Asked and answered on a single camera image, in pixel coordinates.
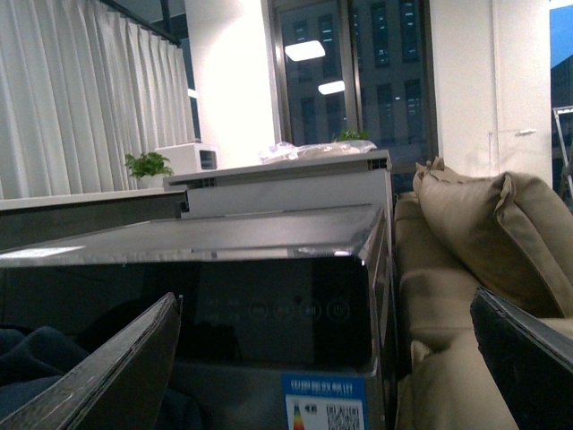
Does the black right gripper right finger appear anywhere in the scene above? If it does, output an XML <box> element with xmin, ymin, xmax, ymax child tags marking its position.
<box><xmin>470</xmin><ymin>288</ymin><xmax>572</xmax><ymax>429</ymax></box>

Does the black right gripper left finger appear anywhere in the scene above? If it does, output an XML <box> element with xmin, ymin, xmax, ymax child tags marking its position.
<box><xmin>1</xmin><ymin>293</ymin><xmax>182</xmax><ymax>429</ymax></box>

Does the navy blue garment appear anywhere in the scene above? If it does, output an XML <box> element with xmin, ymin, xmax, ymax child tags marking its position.
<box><xmin>1</xmin><ymin>325</ymin><xmax>204</xmax><ymax>429</ymax></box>

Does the grey front-load washing machine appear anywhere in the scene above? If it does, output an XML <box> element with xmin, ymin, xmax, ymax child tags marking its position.
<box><xmin>1</xmin><ymin>204</ymin><xmax>396</xmax><ymax>429</ymax></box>

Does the beige sofa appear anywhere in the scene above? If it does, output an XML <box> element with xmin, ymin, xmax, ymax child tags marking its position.
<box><xmin>392</xmin><ymin>190</ymin><xmax>573</xmax><ymax>430</ymax></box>

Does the beige sofa cushion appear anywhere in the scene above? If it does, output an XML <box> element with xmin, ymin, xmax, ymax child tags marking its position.
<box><xmin>413</xmin><ymin>159</ymin><xmax>572</xmax><ymax>318</ymax></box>

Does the blue white energy label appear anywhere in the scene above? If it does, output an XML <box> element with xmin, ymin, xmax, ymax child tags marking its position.
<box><xmin>281</xmin><ymin>374</ymin><xmax>367</xmax><ymax>430</ymax></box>

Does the green potted plant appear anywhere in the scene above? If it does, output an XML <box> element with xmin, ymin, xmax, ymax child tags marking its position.
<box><xmin>124</xmin><ymin>151</ymin><xmax>174</xmax><ymax>189</ymax></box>

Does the white box appliance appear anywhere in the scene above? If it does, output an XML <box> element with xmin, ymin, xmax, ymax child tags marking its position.
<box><xmin>155</xmin><ymin>142</ymin><xmax>218</xmax><ymax>175</ymax></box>

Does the grey white counter cabinet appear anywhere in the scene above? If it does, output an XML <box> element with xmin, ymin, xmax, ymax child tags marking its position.
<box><xmin>1</xmin><ymin>150</ymin><xmax>392</xmax><ymax>250</ymax></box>

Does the clear plastic bag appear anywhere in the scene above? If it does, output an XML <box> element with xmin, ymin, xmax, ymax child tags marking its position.
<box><xmin>259</xmin><ymin>140</ymin><xmax>377</xmax><ymax>165</ymax></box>

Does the small green plant by window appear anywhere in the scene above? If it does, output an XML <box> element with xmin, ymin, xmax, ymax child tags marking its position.
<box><xmin>332</xmin><ymin>129</ymin><xmax>369</xmax><ymax>142</ymax></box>

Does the white pleated curtain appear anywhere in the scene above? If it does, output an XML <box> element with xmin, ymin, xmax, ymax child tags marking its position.
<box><xmin>1</xmin><ymin>1</ymin><xmax>195</xmax><ymax>199</ymax></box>

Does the dark glass window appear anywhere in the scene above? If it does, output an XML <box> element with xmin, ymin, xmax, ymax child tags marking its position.
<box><xmin>263</xmin><ymin>1</ymin><xmax>438</xmax><ymax>174</ymax></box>

